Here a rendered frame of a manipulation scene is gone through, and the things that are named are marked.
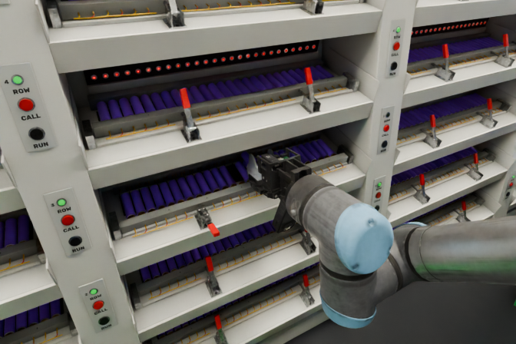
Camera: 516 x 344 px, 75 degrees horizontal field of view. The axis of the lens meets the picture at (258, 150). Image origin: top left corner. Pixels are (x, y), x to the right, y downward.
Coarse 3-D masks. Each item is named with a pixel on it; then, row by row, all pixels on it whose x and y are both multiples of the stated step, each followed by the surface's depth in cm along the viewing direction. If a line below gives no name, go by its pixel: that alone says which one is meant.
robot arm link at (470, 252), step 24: (408, 240) 55; (432, 240) 51; (456, 240) 47; (480, 240) 44; (504, 240) 41; (408, 264) 55; (432, 264) 51; (456, 264) 47; (480, 264) 44; (504, 264) 41
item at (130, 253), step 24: (336, 144) 93; (336, 168) 86; (360, 168) 86; (120, 216) 69; (192, 216) 71; (216, 216) 71; (240, 216) 72; (264, 216) 75; (120, 240) 65; (144, 240) 65; (168, 240) 66; (192, 240) 68; (216, 240) 72; (120, 264) 62; (144, 264) 65
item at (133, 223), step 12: (336, 156) 86; (312, 168) 82; (324, 168) 85; (216, 192) 73; (228, 192) 74; (240, 192) 75; (180, 204) 70; (192, 204) 70; (204, 204) 71; (144, 216) 67; (156, 216) 67; (168, 216) 68; (132, 228) 66; (156, 228) 66
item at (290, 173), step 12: (264, 156) 67; (276, 156) 68; (288, 156) 70; (300, 156) 66; (264, 168) 66; (276, 168) 64; (288, 168) 64; (300, 168) 60; (264, 180) 68; (276, 180) 65; (288, 180) 61; (276, 192) 66; (288, 192) 59
